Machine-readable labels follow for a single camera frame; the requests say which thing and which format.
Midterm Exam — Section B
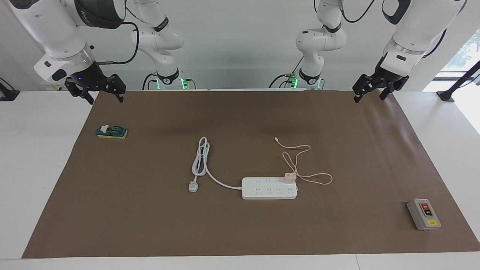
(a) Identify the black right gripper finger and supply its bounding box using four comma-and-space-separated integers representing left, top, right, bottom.
107, 74, 126, 103
65, 78, 95, 105

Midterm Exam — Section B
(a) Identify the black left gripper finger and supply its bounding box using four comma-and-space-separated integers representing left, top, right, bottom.
379, 84, 398, 101
352, 74, 379, 104

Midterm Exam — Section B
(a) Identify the pink charging cable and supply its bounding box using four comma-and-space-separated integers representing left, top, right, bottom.
274, 137, 333, 186

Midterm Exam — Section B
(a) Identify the brown table mat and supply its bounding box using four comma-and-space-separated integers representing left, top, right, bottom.
22, 90, 480, 259

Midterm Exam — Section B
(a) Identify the black right base cable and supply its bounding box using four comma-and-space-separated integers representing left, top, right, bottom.
142, 73, 159, 90

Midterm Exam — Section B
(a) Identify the black base cable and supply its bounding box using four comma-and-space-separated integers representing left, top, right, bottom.
142, 73, 159, 90
268, 56, 304, 89

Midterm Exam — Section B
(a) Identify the green knife switch yellow base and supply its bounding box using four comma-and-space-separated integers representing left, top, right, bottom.
96, 125, 128, 140

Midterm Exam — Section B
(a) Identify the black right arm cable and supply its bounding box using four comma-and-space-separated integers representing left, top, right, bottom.
94, 6, 140, 65

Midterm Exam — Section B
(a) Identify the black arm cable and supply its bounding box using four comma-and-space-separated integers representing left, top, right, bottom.
337, 0, 447, 59
94, 6, 140, 65

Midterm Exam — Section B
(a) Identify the black camera stand foot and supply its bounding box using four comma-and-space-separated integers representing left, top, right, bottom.
437, 60, 480, 102

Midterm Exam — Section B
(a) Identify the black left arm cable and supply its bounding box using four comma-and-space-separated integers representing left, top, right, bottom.
337, 0, 447, 59

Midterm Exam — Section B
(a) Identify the black table clamp mount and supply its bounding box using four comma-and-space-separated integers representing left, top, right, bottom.
0, 78, 20, 102

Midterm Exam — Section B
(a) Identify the black left base cable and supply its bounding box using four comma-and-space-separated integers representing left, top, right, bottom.
268, 56, 304, 89

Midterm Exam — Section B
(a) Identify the grey on-off switch box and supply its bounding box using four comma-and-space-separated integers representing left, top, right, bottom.
407, 199, 442, 231

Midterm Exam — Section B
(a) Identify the white power strip with cord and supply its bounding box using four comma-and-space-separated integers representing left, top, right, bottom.
189, 137, 298, 200

